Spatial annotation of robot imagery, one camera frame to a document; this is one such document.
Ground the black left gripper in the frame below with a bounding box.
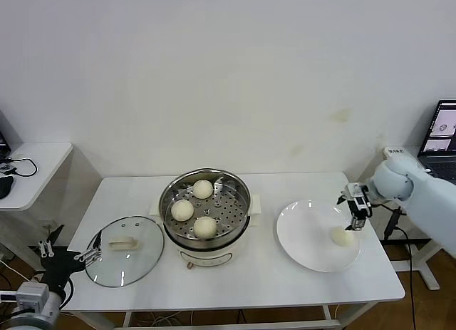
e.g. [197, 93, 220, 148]
[38, 224, 105, 292]

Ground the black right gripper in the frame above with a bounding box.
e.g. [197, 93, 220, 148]
[336, 190, 373, 232]

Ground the white steamed baozi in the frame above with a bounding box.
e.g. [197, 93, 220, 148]
[192, 179, 214, 200]
[192, 216, 218, 239]
[330, 227, 356, 247]
[170, 200, 195, 222]

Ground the glass lid with cream handle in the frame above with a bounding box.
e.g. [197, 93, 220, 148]
[85, 215, 166, 287]

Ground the stainless steel steamer basket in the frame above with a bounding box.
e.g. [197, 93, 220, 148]
[159, 168, 252, 240]

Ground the white round plate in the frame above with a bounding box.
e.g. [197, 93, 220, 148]
[276, 200, 362, 274]

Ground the white side desk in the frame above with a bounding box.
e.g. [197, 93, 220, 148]
[383, 146, 456, 292]
[0, 142, 75, 299]

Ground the black computer mouse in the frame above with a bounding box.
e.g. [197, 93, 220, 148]
[0, 175, 15, 200]

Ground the white rectangular table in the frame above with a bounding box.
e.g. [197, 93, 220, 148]
[41, 172, 406, 330]

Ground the grey laptop with video windows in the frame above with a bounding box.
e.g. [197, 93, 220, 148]
[418, 100, 456, 184]

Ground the black laptop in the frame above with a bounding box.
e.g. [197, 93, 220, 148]
[0, 108, 13, 160]

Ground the cream electric cooker base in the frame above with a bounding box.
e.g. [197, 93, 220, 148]
[149, 194, 264, 271]

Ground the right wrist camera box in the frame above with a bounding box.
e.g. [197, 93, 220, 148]
[347, 182, 371, 203]

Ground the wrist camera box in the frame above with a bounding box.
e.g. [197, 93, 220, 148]
[347, 182, 371, 203]
[0, 282, 50, 313]

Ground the black cable with adapter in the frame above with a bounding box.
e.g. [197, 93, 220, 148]
[383, 207, 418, 330]

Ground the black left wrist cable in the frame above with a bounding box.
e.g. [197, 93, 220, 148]
[58, 277, 75, 309]

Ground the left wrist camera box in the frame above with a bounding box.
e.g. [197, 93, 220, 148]
[0, 282, 50, 313]

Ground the black looped cable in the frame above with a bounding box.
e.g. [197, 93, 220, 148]
[6, 157, 39, 178]

